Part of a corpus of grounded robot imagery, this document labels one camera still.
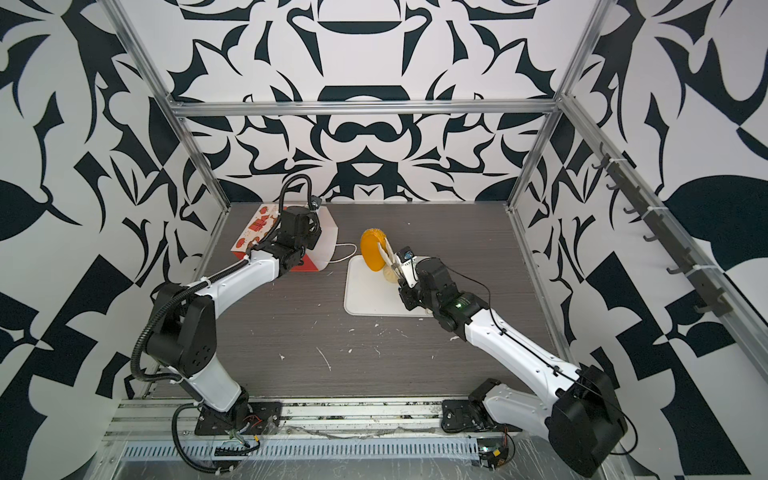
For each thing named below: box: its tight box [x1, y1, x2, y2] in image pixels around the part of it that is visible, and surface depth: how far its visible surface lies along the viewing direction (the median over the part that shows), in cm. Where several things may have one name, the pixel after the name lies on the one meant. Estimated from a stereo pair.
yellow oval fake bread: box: [360, 228, 389, 272], surface depth 89 cm
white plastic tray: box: [344, 255, 433, 318], surface depth 97 cm
